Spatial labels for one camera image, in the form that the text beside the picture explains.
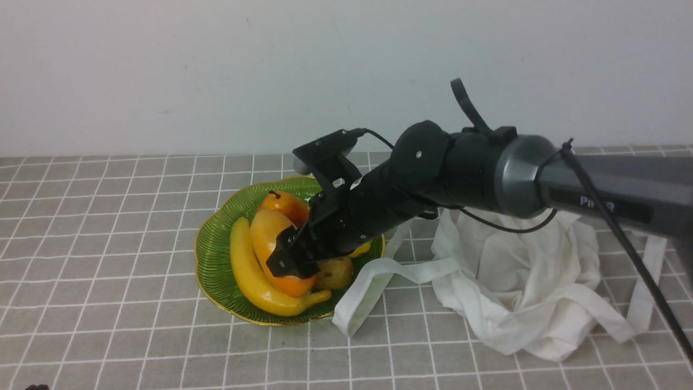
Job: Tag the orange plastic fruit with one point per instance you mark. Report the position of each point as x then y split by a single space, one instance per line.
265 228

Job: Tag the white cloth tote bag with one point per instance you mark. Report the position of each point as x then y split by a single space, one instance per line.
534 291

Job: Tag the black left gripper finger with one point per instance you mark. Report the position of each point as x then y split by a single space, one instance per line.
294 255

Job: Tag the orange persimmon fruit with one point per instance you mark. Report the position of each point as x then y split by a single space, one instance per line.
286 204

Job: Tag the green ribbed fruit plate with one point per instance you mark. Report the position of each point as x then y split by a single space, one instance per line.
212 255

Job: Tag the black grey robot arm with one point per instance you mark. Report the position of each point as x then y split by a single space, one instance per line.
497 171

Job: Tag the yellow plastic fruit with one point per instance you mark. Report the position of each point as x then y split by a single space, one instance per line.
363 249

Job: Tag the yellow plastic banana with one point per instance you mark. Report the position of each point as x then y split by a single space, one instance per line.
255 286

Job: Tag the grey grid tablecloth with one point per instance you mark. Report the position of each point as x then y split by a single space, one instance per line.
98 291

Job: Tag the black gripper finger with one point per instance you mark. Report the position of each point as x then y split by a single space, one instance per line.
315 227

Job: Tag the brown yellow pear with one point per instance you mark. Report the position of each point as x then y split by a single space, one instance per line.
337 273

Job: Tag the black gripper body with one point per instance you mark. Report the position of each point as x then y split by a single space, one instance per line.
343 221

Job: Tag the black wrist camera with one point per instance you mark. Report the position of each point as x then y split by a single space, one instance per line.
326 159

